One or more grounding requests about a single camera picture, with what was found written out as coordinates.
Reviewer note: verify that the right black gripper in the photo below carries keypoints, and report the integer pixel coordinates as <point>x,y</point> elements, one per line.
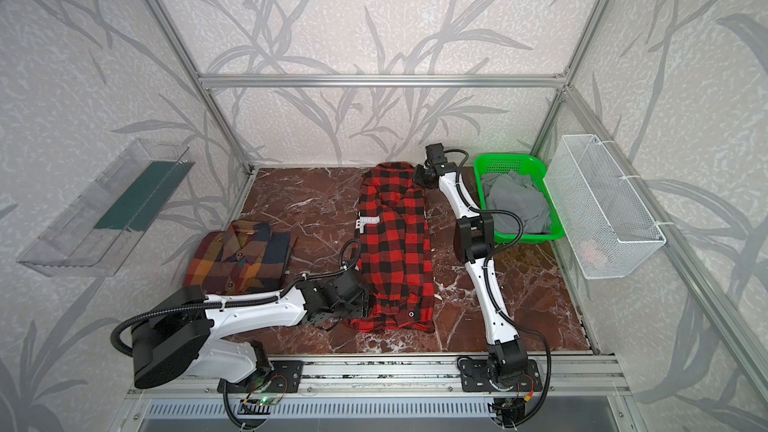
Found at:
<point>423,174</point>

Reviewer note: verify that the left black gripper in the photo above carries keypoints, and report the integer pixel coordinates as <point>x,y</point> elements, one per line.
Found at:
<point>357,298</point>

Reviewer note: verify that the red black plaid shirt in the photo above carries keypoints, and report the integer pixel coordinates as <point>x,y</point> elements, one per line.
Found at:
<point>396,258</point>

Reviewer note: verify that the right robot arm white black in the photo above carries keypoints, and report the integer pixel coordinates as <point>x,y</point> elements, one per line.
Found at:
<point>474,246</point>

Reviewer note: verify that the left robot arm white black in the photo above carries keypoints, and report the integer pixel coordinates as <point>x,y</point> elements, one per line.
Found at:
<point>189,333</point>

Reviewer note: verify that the green plastic basket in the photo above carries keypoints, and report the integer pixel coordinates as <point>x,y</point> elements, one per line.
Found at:
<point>524,165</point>

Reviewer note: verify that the grey shirt in basket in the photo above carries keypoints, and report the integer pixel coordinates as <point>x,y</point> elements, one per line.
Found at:
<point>519,195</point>

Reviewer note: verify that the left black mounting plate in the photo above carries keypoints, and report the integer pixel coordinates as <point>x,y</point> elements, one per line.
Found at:
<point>276,377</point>

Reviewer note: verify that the black mounting plate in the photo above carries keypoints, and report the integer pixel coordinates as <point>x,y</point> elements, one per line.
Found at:
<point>276,377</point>
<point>475,376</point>

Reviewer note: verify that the folded multicolour plaid shirt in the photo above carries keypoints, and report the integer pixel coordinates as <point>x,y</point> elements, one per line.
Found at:
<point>247,257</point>

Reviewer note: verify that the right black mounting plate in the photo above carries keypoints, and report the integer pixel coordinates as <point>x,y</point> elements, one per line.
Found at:
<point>475,376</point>

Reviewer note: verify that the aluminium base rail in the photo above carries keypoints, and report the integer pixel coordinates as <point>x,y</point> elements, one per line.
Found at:
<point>431,375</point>

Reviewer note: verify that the white wire mesh basket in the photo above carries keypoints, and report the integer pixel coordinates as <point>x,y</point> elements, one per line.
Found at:
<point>609,228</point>

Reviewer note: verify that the clear plastic wall tray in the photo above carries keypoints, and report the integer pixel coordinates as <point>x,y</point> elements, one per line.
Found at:
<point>94,236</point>

